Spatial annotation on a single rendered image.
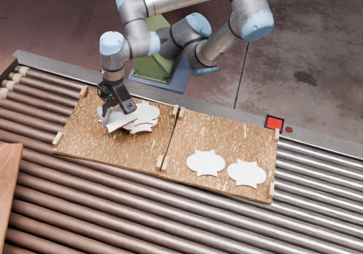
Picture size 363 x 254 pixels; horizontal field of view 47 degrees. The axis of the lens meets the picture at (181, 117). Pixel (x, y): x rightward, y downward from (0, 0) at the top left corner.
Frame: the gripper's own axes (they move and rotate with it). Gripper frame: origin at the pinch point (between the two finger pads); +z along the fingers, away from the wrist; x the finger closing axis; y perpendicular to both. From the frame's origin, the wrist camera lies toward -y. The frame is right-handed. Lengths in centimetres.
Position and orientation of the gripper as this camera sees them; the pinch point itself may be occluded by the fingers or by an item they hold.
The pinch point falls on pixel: (118, 119)
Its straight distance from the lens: 154.6
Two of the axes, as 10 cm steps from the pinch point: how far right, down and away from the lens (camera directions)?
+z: -0.9, 6.9, 7.2
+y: -6.4, -5.9, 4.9
